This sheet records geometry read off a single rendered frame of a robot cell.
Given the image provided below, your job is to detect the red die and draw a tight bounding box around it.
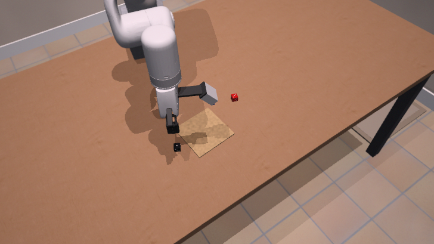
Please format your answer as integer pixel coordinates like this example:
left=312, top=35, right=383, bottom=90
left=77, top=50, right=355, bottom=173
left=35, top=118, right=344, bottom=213
left=231, top=93, right=238, bottom=102

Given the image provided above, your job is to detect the black die with white pips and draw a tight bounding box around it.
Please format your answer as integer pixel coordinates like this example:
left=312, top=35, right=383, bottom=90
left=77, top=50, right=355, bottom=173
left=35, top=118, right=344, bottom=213
left=173, top=143, right=181, bottom=152

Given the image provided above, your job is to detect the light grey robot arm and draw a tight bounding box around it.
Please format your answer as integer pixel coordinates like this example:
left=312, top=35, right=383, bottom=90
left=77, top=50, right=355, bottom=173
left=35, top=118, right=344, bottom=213
left=104, top=0, right=218, bottom=106

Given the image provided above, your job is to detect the tan mat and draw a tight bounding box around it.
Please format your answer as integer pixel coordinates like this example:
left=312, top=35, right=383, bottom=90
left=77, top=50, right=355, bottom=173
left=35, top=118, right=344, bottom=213
left=178, top=108, right=235, bottom=158

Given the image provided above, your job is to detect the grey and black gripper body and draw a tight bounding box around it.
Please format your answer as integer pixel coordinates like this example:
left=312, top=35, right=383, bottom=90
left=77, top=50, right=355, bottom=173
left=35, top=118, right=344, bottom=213
left=151, top=80, right=181, bottom=118

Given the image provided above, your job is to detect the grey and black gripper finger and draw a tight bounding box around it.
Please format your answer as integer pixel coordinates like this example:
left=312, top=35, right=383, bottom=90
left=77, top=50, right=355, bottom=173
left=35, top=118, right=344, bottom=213
left=166, top=108, right=179, bottom=134

